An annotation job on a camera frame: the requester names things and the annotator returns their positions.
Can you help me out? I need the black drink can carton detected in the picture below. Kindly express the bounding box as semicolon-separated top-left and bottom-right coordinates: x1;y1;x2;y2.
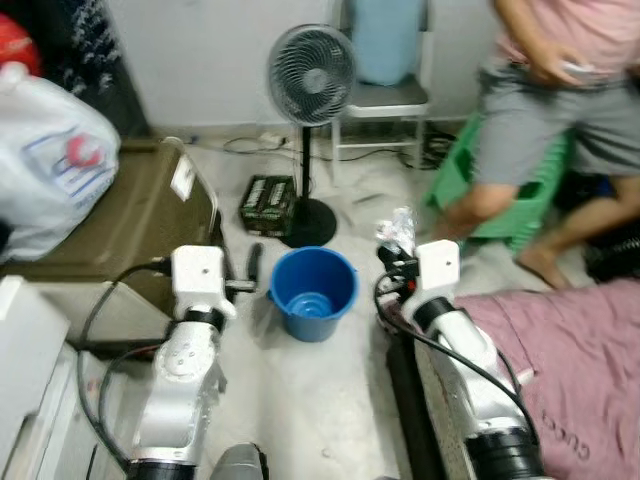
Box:
240;175;299;238

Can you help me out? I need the blue plastic bucket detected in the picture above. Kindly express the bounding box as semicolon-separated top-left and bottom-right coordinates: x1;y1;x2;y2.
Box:
268;246;359;344

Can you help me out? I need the white luggage tag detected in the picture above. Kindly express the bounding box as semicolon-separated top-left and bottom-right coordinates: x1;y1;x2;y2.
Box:
170;155;198;201

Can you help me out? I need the green plastic stool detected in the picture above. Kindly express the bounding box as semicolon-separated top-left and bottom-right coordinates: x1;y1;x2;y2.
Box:
428;112;573;253

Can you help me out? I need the olive brown suitcase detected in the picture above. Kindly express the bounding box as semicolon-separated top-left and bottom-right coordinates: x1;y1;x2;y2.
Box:
0;138;223;351

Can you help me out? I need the white patterned mattress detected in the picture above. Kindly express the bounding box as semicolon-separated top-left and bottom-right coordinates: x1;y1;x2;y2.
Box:
412;335;476;480

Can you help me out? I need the grey folding chair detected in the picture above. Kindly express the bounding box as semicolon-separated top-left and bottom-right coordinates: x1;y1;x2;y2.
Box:
330;0;434;166

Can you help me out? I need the grey left robot leg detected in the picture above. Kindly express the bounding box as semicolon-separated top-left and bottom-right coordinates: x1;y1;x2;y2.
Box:
208;442;269;480

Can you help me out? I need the purple cartoon print quilt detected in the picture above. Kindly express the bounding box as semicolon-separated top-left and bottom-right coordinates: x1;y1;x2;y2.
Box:
452;278;640;480

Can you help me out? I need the grey standing fan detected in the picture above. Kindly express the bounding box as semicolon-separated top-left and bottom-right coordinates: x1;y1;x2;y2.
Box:
267;24;358;249

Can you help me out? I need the person in pink shirt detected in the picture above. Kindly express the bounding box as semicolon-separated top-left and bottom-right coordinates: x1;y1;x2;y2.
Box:
438;0;640;291

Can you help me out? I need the black printed bag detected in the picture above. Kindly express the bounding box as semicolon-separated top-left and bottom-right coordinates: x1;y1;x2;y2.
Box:
583;172;640;283

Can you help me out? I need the white printed plastic bag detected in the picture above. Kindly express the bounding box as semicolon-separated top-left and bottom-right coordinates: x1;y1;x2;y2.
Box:
0;62;121;263

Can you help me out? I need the white cabinet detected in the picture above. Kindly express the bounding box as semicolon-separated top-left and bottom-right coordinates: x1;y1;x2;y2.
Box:
0;275;131;480

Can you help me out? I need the black white-print curtain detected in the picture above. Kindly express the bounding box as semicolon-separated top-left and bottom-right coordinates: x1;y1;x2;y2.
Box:
38;0;151;139

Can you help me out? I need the red object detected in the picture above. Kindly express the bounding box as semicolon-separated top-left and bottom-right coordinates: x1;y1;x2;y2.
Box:
0;15;43;79

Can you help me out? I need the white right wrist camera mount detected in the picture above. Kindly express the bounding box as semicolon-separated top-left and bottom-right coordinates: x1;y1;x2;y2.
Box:
413;240;462;306

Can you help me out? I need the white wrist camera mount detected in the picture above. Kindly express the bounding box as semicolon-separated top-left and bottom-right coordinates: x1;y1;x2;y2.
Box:
170;245;239;323
413;240;462;306

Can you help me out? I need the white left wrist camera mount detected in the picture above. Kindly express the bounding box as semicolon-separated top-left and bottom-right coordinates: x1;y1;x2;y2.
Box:
170;245;239;323

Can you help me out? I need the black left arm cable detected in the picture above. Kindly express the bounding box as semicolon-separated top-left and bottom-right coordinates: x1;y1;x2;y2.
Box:
78;257;176;471

